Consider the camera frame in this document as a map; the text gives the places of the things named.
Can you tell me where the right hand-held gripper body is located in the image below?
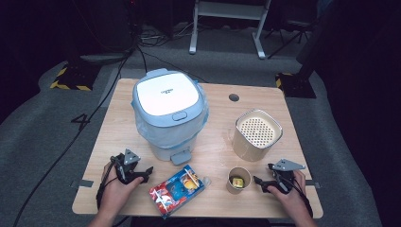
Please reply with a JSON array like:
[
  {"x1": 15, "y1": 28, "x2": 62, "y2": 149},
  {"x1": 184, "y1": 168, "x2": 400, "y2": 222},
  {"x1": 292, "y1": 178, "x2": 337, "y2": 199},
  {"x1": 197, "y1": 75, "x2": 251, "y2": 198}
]
[{"x1": 268, "y1": 158, "x2": 306, "y2": 194}]

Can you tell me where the brown paper cup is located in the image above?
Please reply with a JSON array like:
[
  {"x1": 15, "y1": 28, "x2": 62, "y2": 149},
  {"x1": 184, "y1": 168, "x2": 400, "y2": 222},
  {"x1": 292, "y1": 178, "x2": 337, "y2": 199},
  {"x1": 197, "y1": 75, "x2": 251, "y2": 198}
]
[{"x1": 226, "y1": 166, "x2": 253, "y2": 195}]

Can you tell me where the person's left hand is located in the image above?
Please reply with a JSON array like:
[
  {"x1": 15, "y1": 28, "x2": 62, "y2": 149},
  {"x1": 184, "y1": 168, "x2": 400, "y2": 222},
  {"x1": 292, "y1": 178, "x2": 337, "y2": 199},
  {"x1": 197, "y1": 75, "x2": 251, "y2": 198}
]
[{"x1": 98, "y1": 162, "x2": 145, "y2": 213}]

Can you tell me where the black tripod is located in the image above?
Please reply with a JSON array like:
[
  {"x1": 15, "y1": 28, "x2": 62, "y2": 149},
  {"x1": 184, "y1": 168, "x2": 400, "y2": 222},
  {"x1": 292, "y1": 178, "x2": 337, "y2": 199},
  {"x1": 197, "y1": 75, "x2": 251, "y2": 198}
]
[{"x1": 267, "y1": 20, "x2": 317, "y2": 60}]

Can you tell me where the long black floor cable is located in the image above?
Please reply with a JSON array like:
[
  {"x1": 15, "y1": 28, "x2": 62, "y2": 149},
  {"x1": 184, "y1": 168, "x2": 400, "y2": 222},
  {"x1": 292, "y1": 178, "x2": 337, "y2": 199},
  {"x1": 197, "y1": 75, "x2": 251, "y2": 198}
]
[{"x1": 12, "y1": 46, "x2": 135, "y2": 227}]

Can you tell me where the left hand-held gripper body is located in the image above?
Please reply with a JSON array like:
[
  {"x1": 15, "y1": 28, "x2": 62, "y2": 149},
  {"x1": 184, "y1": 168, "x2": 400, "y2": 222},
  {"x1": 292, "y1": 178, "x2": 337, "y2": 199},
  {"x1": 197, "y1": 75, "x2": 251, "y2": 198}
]
[{"x1": 110, "y1": 148, "x2": 145, "y2": 185}]

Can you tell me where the beige canister with perforated strainer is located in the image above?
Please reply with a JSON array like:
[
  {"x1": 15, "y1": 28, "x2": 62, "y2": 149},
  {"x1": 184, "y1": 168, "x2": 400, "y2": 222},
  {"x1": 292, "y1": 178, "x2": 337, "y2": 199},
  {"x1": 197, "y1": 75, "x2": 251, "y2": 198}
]
[{"x1": 232, "y1": 109, "x2": 284, "y2": 163}]

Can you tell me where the person's right hand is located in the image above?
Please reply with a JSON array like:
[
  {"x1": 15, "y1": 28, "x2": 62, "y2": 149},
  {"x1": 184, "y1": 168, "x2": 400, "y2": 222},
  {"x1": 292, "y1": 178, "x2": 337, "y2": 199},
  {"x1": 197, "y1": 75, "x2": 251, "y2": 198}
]
[{"x1": 267, "y1": 169, "x2": 311, "y2": 217}]

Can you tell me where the left hand-held gripper black cable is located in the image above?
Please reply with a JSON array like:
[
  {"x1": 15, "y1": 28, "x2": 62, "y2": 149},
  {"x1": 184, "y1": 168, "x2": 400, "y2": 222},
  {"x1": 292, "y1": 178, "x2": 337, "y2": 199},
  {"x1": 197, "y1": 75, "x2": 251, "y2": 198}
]
[{"x1": 96, "y1": 159, "x2": 120, "y2": 210}]

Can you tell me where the white metal stand frame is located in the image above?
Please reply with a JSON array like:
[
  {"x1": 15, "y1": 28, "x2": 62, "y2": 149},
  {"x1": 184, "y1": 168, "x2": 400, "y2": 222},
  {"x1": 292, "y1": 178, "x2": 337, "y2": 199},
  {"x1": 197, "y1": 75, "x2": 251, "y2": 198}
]
[{"x1": 188, "y1": 0, "x2": 272, "y2": 61}]

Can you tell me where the translucent blue bin liner bag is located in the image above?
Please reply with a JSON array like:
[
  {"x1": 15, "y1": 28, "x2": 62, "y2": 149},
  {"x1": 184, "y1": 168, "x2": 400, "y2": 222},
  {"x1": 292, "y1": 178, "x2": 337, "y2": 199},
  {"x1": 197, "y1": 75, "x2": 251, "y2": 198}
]
[{"x1": 131, "y1": 80, "x2": 210, "y2": 149}]

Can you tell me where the black yellow striped stand base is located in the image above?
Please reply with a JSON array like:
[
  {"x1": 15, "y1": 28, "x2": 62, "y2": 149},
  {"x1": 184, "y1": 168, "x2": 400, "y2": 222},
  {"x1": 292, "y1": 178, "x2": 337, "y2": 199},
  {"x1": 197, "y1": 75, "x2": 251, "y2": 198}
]
[
  {"x1": 275, "y1": 72, "x2": 318, "y2": 99},
  {"x1": 49, "y1": 63, "x2": 99, "y2": 92}
]

